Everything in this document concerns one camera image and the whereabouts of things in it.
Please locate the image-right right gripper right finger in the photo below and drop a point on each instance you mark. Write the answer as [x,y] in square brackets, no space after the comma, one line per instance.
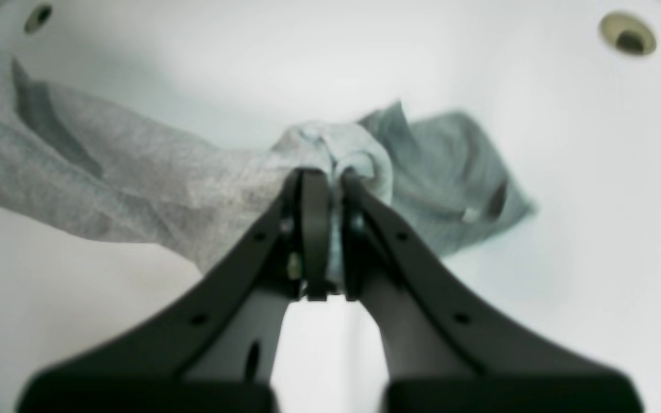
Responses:
[447,349]

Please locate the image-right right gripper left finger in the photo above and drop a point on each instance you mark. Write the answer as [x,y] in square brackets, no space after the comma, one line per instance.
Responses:
[213,349]

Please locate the grey t-shirt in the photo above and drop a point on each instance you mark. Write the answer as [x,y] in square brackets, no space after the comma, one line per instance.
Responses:
[101,172]

